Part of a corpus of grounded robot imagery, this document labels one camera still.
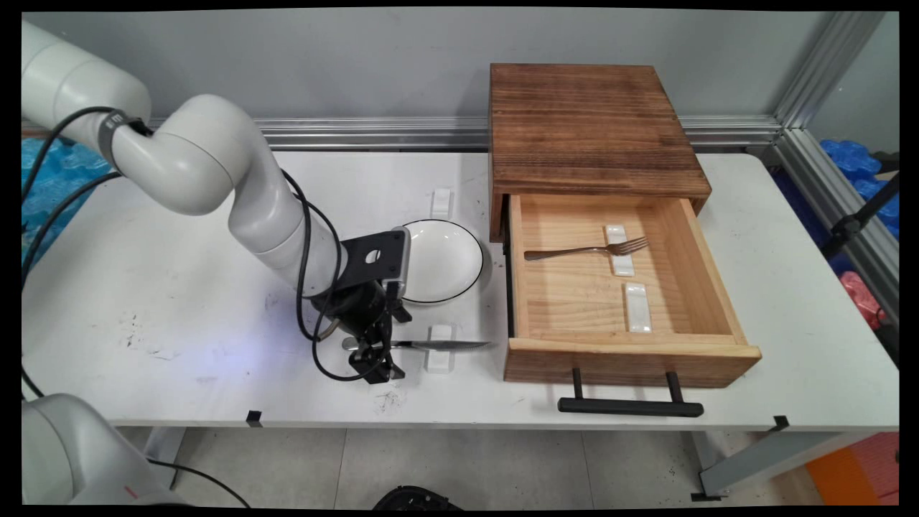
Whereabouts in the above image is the black drawer handle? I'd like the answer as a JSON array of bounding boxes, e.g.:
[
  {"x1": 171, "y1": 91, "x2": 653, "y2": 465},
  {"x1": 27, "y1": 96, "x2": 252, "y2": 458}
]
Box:
[{"x1": 558, "y1": 369, "x2": 706, "y2": 419}]

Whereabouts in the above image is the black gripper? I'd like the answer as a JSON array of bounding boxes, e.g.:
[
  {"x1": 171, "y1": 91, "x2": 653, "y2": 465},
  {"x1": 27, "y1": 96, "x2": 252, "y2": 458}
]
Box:
[{"x1": 312, "y1": 280, "x2": 414, "y2": 386}]

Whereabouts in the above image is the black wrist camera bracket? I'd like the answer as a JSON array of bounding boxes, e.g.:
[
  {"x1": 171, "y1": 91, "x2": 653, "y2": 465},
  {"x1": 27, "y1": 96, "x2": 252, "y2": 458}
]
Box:
[{"x1": 337, "y1": 226, "x2": 412, "y2": 292}]

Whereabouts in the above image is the short aluminium frame rail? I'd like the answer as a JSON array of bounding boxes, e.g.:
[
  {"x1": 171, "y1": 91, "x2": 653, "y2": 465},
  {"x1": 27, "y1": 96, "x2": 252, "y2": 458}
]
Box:
[{"x1": 772, "y1": 128, "x2": 900, "y2": 324}]

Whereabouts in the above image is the blue bubble wrap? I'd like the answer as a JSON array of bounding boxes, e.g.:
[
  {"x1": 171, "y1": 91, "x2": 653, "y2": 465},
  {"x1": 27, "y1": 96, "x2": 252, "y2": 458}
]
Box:
[
  {"x1": 818, "y1": 138, "x2": 900, "y2": 241},
  {"x1": 22, "y1": 136, "x2": 124, "y2": 268}
]

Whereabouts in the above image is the silver fork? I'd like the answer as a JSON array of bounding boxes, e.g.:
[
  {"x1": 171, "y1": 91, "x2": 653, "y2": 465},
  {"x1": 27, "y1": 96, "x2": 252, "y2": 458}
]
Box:
[{"x1": 523, "y1": 236, "x2": 650, "y2": 263}]

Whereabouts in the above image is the black tripod stand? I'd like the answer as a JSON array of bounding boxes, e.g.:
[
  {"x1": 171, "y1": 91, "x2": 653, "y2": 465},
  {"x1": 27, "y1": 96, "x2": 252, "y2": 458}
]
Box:
[{"x1": 821, "y1": 151, "x2": 900, "y2": 259}]

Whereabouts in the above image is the black round floor object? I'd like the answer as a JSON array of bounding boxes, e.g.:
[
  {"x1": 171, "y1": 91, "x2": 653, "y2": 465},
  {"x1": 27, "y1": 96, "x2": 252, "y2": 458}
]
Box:
[{"x1": 372, "y1": 485, "x2": 464, "y2": 511}]

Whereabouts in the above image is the light wooden drawer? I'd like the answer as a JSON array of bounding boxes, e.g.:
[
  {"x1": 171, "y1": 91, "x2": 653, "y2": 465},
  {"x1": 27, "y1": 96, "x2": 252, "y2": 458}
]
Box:
[{"x1": 503, "y1": 192, "x2": 763, "y2": 390}]

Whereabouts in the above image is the long aluminium frame rail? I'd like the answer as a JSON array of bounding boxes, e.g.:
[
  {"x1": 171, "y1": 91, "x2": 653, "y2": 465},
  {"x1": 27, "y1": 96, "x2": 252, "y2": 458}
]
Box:
[{"x1": 22, "y1": 115, "x2": 783, "y2": 153}]

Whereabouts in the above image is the white plate with black rim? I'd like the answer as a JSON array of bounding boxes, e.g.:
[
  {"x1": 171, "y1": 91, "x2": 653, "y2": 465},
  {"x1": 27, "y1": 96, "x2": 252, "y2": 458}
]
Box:
[{"x1": 399, "y1": 219, "x2": 484, "y2": 304}]

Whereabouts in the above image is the silver table knife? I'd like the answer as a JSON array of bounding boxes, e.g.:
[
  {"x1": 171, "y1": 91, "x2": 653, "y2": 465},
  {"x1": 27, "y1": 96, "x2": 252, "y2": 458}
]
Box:
[{"x1": 341, "y1": 336, "x2": 491, "y2": 354}]

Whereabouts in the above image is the upright aluminium frame post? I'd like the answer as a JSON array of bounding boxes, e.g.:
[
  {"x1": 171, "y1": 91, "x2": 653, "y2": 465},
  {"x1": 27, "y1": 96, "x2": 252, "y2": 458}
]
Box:
[{"x1": 772, "y1": 11, "x2": 873, "y2": 130}]

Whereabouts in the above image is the orange box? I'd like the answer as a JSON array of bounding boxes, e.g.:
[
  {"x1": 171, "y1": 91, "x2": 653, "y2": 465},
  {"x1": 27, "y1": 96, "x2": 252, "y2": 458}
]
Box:
[{"x1": 806, "y1": 431, "x2": 900, "y2": 507}]

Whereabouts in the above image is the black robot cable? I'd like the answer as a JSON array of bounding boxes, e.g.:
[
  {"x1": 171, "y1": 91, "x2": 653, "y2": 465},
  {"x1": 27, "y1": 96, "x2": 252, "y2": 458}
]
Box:
[{"x1": 22, "y1": 106, "x2": 392, "y2": 507}]

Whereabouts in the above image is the pink bubble wrap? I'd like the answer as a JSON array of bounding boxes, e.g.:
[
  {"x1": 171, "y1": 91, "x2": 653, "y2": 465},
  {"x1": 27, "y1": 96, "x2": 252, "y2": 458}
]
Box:
[{"x1": 839, "y1": 270, "x2": 887, "y2": 331}]

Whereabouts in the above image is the grey velcro cable strap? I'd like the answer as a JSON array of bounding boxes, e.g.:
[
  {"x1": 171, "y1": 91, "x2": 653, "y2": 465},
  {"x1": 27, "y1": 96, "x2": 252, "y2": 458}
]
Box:
[{"x1": 96, "y1": 108, "x2": 153, "y2": 170}]

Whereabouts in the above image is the grey metal table leg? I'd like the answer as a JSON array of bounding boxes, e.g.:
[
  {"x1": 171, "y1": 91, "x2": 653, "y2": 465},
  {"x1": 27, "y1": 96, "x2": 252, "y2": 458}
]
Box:
[
  {"x1": 691, "y1": 429, "x2": 884, "y2": 502},
  {"x1": 142, "y1": 428, "x2": 187, "y2": 490}
]

